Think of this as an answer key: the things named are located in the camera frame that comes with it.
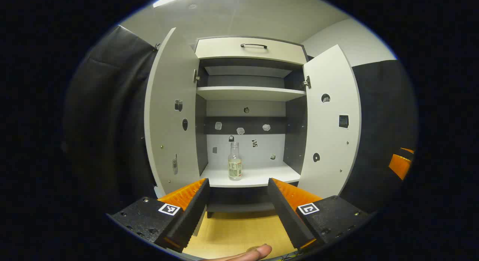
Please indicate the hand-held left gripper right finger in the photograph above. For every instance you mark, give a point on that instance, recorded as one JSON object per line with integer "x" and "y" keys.
{"x": 286, "y": 212}

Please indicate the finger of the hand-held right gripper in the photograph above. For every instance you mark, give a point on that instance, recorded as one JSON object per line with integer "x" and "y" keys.
{"x": 400, "y": 165}

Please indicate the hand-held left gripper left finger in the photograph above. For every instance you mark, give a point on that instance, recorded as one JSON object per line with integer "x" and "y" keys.
{"x": 194, "y": 212}

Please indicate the clear glass bottle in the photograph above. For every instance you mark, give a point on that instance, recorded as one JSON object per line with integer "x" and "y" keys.
{"x": 235, "y": 167}

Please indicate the grey cabinet door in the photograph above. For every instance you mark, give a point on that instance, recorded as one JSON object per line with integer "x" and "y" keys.
{"x": 168, "y": 103}
{"x": 329, "y": 141}

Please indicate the white cabinet shelf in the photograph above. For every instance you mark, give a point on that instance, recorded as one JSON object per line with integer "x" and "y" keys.
{"x": 243, "y": 93}

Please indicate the black backdrop cloth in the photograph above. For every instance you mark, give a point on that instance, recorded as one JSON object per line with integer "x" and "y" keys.
{"x": 112, "y": 122}

